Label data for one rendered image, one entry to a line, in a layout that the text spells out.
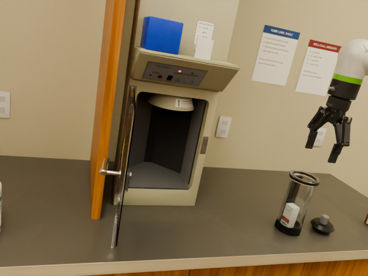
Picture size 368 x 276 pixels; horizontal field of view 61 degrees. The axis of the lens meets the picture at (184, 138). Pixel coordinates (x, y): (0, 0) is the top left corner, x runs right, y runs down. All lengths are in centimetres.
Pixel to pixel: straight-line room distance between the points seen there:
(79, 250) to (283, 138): 129
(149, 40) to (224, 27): 29
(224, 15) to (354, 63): 44
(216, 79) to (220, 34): 16
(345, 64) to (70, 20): 106
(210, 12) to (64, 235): 83
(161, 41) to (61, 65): 64
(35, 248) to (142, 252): 30
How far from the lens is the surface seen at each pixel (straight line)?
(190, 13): 106
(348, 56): 116
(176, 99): 111
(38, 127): 153
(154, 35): 92
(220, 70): 100
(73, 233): 105
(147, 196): 120
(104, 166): 84
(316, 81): 189
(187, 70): 98
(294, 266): 128
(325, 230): 136
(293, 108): 185
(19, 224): 110
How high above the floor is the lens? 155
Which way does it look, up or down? 17 degrees down
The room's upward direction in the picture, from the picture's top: 11 degrees clockwise
